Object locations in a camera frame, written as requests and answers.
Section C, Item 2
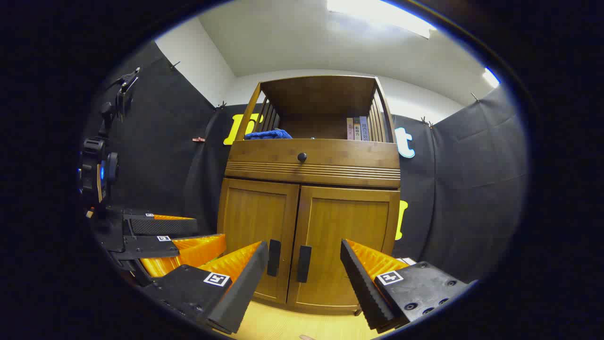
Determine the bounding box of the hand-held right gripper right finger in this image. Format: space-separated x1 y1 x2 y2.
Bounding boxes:
340 238 472 333

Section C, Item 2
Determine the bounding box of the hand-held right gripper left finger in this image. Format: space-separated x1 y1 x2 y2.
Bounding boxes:
142 241 269 335

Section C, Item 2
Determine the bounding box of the black door handle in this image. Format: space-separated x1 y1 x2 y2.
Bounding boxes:
297 245 312 283
267 239 282 277

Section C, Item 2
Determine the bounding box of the wooden shoe cabinet door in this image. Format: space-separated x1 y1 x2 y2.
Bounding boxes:
218 178 300 304
287 186 401 315

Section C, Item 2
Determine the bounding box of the wooden double-door shoe cabinet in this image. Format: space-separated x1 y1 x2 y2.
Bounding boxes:
217 75 402 316

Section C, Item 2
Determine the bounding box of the blue cloth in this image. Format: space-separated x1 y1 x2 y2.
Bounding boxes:
244 128 293 140

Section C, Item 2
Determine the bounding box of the black backdrop cloth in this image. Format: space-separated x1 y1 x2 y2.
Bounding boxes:
80 40 529 284

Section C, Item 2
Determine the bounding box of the large ceiling light panel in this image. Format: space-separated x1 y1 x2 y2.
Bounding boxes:
327 0 437 39

